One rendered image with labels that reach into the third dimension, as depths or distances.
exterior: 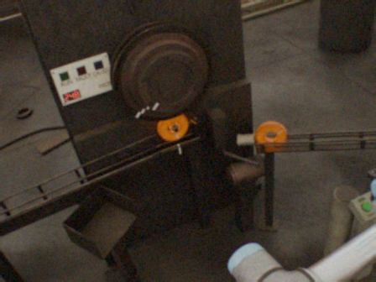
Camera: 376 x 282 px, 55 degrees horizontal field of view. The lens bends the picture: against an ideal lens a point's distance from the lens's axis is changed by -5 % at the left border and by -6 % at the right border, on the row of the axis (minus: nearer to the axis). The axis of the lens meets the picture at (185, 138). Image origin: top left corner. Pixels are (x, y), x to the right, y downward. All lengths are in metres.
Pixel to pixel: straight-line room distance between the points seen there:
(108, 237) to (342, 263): 1.05
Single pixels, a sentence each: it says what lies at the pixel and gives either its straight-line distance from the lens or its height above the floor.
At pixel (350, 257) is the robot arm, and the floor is 1.01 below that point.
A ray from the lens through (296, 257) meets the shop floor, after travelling 2.32.
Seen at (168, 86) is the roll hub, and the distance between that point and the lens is 1.63.
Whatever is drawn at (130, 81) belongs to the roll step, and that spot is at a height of 1.16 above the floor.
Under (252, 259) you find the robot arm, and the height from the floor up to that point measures 1.02.
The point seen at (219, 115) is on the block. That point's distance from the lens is 1.95.
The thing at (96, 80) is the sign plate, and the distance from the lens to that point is 1.79.
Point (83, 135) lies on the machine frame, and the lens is 1.91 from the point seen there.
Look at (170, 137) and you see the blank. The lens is 1.92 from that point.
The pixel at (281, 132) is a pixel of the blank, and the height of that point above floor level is 0.74.
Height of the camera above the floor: 1.92
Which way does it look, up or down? 38 degrees down
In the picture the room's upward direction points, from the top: 10 degrees counter-clockwise
